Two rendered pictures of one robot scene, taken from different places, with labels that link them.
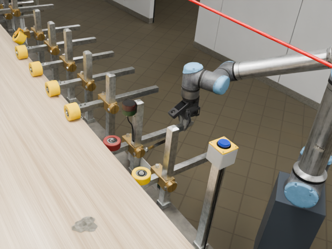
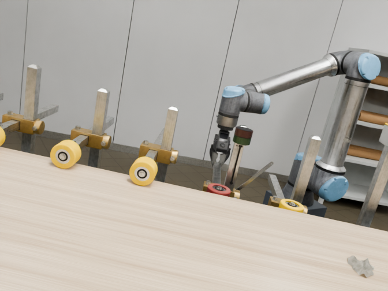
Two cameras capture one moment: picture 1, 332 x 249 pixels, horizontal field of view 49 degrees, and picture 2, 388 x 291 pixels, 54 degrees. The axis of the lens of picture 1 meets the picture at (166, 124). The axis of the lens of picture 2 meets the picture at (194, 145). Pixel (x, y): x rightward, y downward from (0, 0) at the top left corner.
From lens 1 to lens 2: 1.49 m
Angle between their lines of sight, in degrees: 48
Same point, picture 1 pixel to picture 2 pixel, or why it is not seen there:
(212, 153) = not seen: outside the picture
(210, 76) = (257, 96)
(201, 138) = not seen: hidden behind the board
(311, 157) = (342, 150)
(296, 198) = (334, 193)
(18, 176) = (228, 264)
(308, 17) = (134, 72)
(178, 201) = not seen: hidden behind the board
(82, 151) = (219, 208)
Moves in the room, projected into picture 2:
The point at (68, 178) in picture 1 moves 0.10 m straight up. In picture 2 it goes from (264, 238) to (274, 204)
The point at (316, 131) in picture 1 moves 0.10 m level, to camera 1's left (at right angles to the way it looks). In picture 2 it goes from (346, 125) to (338, 126)
